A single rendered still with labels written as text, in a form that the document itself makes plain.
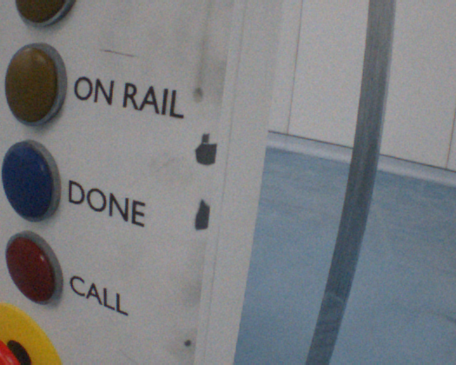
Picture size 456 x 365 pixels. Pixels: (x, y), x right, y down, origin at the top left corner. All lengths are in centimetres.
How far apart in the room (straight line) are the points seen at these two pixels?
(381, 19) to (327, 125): 277
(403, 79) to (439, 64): 31
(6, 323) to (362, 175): 119
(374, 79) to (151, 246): 117
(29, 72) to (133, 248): 7
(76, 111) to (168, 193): 4
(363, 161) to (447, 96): 267
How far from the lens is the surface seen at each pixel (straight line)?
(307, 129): 408
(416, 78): 397
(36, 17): 20
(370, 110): 135
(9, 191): 22
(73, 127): 20
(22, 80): 20
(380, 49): 133
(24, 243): 22
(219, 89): 17
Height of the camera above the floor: 105
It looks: 19 degrees down
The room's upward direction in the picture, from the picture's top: 7 degrees clockwise
